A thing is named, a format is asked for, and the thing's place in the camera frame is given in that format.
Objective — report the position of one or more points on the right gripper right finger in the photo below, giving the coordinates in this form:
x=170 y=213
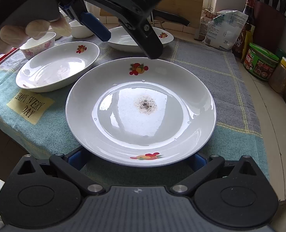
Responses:
x=197 y=161

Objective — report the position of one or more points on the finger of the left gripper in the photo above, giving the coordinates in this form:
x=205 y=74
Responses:
x=96 y=26
x=139 y=28

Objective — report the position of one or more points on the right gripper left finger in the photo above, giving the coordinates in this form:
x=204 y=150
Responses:
x=79 y=158

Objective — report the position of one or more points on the deep white fruit dish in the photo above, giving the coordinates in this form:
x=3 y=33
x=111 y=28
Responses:
x=57 y=67

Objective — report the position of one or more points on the large white fruit plate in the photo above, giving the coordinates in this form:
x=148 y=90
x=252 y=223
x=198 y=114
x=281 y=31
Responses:
x=141 y=112

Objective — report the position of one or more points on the left gloved hand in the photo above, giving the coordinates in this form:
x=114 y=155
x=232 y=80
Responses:
x=15 y=36

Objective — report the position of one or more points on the plain white bowl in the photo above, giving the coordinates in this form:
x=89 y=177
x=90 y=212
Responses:
x=79 y=31

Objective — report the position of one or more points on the far white fruit dish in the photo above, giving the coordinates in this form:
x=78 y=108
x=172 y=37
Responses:
x=122 y=41

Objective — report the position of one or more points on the bamboo cutting board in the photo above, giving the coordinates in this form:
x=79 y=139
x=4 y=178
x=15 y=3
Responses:
x=188 y=9

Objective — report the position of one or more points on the small floral white bowl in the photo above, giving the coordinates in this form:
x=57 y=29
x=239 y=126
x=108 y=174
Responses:
x=33 y=47

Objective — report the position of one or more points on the yellow happy every day label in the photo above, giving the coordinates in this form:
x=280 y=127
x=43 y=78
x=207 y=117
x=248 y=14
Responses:
x=30 y=105

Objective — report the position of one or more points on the white plastic food bag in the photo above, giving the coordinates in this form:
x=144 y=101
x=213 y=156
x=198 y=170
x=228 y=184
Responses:
x=220 y=30

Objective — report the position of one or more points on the dark soy sauce bottle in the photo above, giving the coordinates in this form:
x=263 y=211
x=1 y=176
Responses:
x=249 y=26

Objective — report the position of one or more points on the green lidded sauce jar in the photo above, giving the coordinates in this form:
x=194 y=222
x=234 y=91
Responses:
x=260 y=62

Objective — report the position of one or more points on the yellow lidded spice jar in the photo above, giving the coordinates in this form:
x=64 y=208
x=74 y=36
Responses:
x=277 y=80

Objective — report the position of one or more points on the dark red knife block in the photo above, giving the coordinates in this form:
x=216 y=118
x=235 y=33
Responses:
x=270 y=22

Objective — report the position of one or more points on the kitchen knife black handle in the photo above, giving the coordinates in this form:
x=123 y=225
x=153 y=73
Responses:
x=172 y=18

